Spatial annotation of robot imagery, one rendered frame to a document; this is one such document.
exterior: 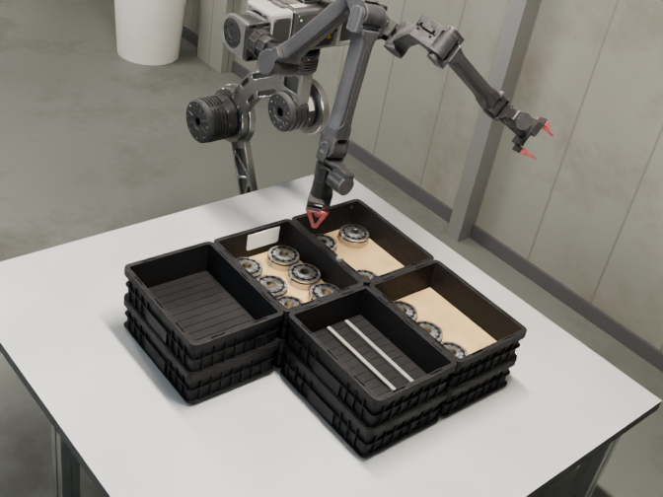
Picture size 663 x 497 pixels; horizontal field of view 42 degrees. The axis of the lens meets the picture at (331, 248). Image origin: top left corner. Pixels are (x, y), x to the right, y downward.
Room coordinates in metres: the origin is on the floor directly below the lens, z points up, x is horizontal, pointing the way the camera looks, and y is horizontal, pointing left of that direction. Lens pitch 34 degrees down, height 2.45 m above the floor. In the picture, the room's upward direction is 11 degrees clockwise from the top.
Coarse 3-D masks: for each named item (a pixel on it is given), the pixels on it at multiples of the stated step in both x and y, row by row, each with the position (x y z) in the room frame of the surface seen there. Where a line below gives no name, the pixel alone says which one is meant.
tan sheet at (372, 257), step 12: (336, 240) 2.46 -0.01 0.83; (336, 252) 2.38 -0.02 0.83; (348, 252) 2.39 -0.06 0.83; (360, 252) 2.41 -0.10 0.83; (372, 252) 2.42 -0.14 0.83; (384, 252) 2.43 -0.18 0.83; (360, 264) 2.34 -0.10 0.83; (372, 264) 2.35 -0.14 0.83; (384, 264) 2.36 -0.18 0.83; (396, 264) 2.38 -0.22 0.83
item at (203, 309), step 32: (192, 256) 2.12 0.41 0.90; (128, 288) 1.94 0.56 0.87; (160, 288) 2.02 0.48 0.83; (192, 288) 2.05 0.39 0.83; (224, 288) 2.08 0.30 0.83; (160, 320) 1.83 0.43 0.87; (192, 320) 1.90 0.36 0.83; (224, 320) 1.93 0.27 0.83; (192, 352) 1.70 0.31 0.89; (224, 352) 1.76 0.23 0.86
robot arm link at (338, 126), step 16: (352, 16) 2.25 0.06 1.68; (352, 32) 2.26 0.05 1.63; (368, 32) 2.25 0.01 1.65; (352, 48) 2.25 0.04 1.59; (368, 48) 2.25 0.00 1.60; (352, 64) 2.23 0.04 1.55; (352, 80) 2.22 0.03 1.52; (336, 96) 2.23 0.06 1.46; (352, 96) 2.21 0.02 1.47; (336, 112) 2.20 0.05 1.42; (352, 112) 2.22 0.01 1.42; (336, 128) 2.18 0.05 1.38; (336, 144) 2.18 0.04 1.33
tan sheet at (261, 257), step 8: (256, 256) 2.27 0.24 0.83; (264, 256) 2.28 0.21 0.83; (264, 264) 2.24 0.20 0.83; (264, 272) 2.20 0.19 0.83; (272, 272) 2.20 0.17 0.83; (280, 272) 2.21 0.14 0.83; (320, 280) 2.21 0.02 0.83; (288, 288) 2.14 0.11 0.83; (296, 296) 2.11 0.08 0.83; (304, 296) 2.11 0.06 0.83
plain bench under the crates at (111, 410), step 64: (256, 192) 2.88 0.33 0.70; (64, 256) 2.25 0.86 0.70; (128, 256) 2.32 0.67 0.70; (448, 256) 2.68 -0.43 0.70; (0, 320) 1.89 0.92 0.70; (64, 320) 1.94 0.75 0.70; (64, 384) 1.69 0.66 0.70; (128, 384) 1.74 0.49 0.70; (256, 384) 1.83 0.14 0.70; (512, 384) 2.04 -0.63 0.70; (576, 384) 2.10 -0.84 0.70; (64, 448) 1.66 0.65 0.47; (128, 448) 1.51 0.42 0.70; (192, 448) 1.55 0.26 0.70; (256, 448) 1.59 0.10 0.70; (320, 448) 1.63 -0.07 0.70; (448, 448) 1.72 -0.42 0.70; (512, 448) 1.77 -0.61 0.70; (576, 448) 1.81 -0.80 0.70
